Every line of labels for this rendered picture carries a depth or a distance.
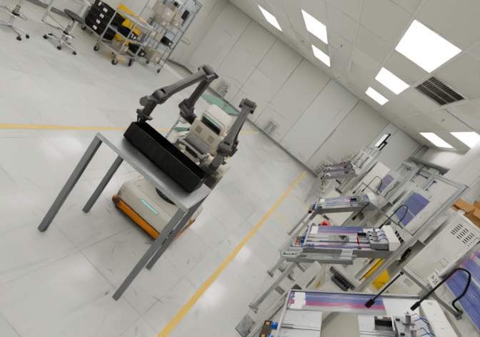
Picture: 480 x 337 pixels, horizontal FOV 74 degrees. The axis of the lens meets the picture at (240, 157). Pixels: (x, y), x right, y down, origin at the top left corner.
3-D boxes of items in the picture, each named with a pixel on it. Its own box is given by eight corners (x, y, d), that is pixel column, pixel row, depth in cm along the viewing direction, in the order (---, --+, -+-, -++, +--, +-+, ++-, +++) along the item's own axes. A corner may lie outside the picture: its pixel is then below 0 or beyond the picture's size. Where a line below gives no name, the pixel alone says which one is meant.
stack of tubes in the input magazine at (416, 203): (404, 226, 247) (430, 201, 241) (393, 211, 296) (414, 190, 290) (418, 238, 245) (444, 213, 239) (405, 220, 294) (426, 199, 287)
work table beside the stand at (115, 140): (85, 208, 249) (138, 128, 230) (151, 268, 243) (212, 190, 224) (36, 228, 206) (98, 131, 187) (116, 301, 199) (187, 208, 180)
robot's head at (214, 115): (209, 112, 260) (213, 101, 248) (229, 128, 258) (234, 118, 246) (198, 122, 252) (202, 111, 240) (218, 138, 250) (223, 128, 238)
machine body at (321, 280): (278, 329, 280) (324, 282, 265) (289, 292, 346) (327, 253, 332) (337, 387, 268) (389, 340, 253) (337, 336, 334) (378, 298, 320)
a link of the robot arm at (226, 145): (256, 108, 218) (241, 101, 218) (258, 103, 213) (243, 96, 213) (228, 158, 199) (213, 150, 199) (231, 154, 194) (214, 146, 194)
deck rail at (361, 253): (303, 255, 269) (302, 248, 268) (303, 253, 271) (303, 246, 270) (396, 259, 248) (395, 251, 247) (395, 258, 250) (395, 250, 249)
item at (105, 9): (77, 26, 713) (93, -4, 695) (91, 31, 757) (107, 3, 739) (97, 43, 704) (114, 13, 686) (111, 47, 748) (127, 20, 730)
